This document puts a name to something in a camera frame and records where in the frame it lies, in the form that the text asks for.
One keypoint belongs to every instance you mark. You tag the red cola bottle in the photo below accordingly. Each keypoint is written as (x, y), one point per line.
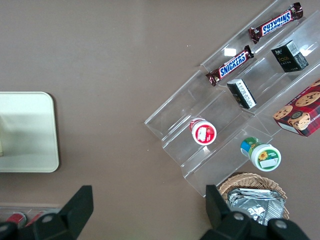
(37, 217)
(16, 218)

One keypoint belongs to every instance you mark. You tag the clear acrylic stepped display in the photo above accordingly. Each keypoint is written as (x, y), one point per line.
(180, 117)

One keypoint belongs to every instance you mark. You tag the red lid yogurt cup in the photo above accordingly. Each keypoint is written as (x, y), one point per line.
(203, 132)

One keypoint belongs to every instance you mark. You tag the silver foil packet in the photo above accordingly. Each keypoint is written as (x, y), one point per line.
(252, 190)
(252, 207)

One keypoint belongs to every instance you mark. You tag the red cookie box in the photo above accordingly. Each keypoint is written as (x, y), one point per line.
(300, 112)

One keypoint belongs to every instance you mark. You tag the small black box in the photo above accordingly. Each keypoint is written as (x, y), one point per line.
(287, 57)
(242, 93)

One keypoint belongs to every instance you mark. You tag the green lid yogurt cup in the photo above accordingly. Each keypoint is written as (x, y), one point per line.
(265, 156)

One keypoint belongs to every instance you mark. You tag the Snickers chocolate bar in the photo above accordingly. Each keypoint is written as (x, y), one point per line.
(230, 66)
(275, 22)

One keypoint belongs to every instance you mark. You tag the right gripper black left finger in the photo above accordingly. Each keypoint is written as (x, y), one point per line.
(75, 212)

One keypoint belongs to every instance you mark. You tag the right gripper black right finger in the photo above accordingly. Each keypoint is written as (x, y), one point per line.
(220, 217)

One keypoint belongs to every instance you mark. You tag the cream plastic tray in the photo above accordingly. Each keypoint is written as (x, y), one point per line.
(30, 125)

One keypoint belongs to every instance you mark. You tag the light wicker basket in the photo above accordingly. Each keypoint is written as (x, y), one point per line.
(250, 178)

